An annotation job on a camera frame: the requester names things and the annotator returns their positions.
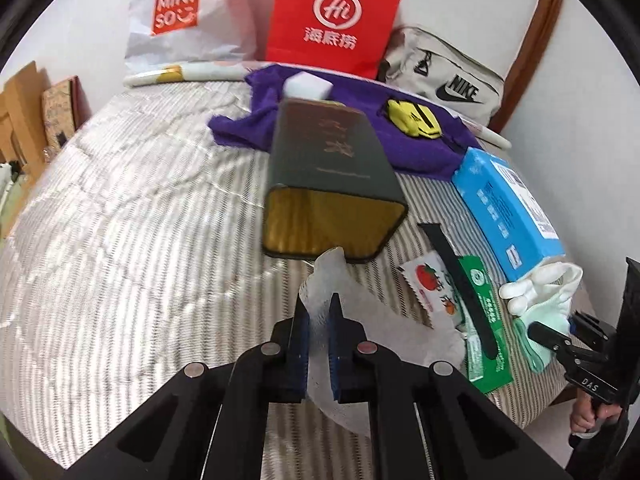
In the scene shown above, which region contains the white and green glove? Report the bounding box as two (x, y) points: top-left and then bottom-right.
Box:
(499, 261), (584, 373)

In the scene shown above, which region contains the dark tin box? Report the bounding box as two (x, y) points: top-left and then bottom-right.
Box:
(260, 99), (408, 265)

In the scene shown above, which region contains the patterned book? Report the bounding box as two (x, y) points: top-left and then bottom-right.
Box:
(41, 76), (83, 148)

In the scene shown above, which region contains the rolled printed paper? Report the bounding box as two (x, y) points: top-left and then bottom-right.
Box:
(122, 60), (513, 150)

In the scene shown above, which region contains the purple towel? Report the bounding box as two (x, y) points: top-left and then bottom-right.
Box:
(207, 64), (483, 183)

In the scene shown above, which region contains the clear plastic bag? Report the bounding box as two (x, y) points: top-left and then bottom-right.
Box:
(299, 246), (466, 433)

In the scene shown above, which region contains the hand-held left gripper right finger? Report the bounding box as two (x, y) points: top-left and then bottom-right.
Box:
(326, 293), (571, 480)

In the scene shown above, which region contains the tomato print sauce packet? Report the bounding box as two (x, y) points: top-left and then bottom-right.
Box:
(400, 252), (463, 331)

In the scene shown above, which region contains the black strap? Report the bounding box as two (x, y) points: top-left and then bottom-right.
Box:
(419, 222), (499, 356)

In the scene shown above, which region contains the person's right hand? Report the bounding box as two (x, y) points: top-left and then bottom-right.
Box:
(570, 394), (623, 436)

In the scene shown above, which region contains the grey sling bag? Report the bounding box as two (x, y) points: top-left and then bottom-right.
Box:
(376, 26), (506, 126)

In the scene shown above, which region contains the white plastic shopping bag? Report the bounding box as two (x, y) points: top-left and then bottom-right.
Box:
(124, 0), (273, 76)

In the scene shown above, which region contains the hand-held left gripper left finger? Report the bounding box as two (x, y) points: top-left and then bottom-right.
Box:
(65, 295), (311, 480)

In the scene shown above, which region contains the white sponge block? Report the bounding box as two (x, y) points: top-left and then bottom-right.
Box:
(284, 72), (333, 103)

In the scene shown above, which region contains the wooden headboard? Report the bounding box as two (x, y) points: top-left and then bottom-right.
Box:
(0, 60), (48, 166)

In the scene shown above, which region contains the yellow zip pouch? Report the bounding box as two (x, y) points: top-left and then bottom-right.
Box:
(386, 99), (443, 140)

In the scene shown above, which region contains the wooden door frame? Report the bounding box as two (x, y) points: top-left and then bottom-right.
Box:
(487, 0), (566, 133)

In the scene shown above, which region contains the blue cardboard box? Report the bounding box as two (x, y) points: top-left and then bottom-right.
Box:
(452, 147), (571, 283)

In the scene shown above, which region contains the green packet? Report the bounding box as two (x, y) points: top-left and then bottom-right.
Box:
(456, 255), (515, 395)

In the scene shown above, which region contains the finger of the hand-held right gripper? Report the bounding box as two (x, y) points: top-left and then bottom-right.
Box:
(527, 321), (628, 406)
(570, 310), (621, 347)

